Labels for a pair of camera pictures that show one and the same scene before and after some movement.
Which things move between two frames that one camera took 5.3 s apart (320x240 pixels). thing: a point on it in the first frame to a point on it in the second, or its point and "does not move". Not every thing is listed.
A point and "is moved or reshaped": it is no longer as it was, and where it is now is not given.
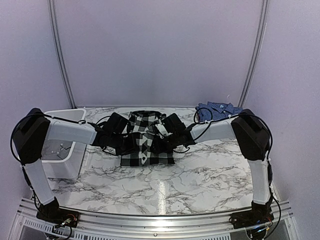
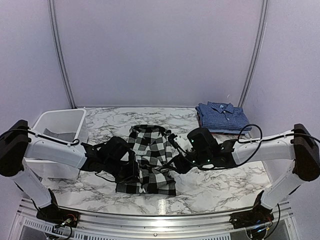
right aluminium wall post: [254, 60] does not move
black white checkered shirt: [141, 122] is moved or reshaped
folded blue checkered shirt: [210, 111] does not move
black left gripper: [132, 147] to [130, 178]
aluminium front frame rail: [102, 226] does not move
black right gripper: [159, 147] to [181, 167]
